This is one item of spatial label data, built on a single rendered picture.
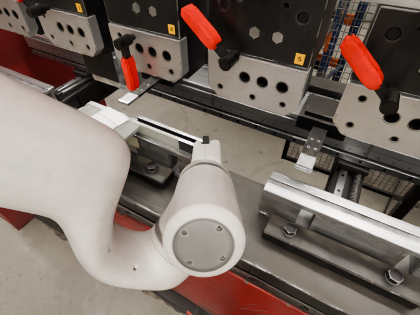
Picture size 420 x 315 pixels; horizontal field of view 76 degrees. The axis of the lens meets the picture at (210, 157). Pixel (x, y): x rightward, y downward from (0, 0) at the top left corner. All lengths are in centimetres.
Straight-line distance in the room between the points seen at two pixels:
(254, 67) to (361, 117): 16
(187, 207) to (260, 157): 176
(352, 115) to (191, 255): 27
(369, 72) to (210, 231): 23
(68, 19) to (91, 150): 44
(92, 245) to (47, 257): 153
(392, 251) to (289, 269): 19
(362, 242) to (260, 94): 37
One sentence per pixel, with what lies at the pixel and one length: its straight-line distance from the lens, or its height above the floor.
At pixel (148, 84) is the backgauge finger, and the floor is 101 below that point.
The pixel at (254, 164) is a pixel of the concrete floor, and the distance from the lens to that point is 196.
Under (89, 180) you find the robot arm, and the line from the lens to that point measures 22.
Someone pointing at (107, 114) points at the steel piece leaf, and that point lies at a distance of 76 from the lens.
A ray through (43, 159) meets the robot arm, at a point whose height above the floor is 130.
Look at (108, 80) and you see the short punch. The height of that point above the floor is 109.
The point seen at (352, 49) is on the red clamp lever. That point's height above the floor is 131.
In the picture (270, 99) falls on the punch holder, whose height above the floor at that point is 120.
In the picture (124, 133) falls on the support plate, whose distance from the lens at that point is 69.
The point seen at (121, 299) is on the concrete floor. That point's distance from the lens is 155.
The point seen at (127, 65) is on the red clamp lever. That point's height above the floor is 121.
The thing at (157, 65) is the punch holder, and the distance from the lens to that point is 51.
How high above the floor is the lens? 143
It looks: 46 degrees down
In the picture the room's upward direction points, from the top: straight up
